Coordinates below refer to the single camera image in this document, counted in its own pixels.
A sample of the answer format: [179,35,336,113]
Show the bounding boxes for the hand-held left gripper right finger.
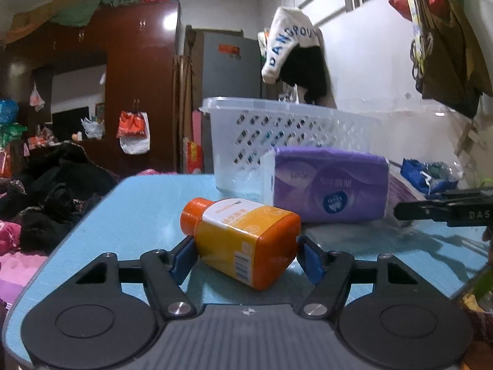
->
[296,234,421,319]

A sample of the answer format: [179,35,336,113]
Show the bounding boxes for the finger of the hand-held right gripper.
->
[393,199,453,223]

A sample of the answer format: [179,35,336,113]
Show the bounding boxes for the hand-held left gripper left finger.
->
[72,234,198,318]

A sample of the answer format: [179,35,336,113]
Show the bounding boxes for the orange bottle with yellow label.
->
[180,197,302,291]

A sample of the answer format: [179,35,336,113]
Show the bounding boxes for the clear wrapped purple package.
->
[387,164,428,216]

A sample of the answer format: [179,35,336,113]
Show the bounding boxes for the purple tissue pack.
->
[261,146,390,224]

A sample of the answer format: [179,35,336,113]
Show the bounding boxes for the red packet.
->
[186,137,204,175]

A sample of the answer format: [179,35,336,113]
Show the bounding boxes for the red and white plastic bag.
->
[116,110,151,156]

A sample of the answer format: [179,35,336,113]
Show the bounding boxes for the white perforated plastic basket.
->
[201,96,390,202]

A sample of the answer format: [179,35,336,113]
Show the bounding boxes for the pile of dark clothes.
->
[0,142,120,255]

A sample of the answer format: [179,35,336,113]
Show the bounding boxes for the white crumpled plastic bag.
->
[80,117,105,140]

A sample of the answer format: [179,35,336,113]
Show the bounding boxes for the olive hanging bags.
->
[401,0,493,120]

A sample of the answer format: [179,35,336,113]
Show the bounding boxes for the pink printed blanket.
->
[0,177,52,317]

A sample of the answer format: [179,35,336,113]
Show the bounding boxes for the black hanging garment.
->
[278,45,339,109]

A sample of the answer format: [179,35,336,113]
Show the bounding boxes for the dark brown wooden wardrobe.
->
[0,6,181,178]

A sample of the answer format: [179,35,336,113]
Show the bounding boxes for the grey refrigerator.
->
[184,25,266,176]

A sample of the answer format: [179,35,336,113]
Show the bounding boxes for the white cloth with blue letters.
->
[257,6,325,84]

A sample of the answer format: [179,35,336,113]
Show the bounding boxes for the small red and white bag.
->
[29,83,46,113]

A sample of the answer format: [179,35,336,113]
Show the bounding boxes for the blue plastic bag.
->
[0,99,20,125]

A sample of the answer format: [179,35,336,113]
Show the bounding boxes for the green cloth bundle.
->
[49,0,144,27]

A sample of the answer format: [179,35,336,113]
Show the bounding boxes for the blue drawstring bag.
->
[401,158,447,195]

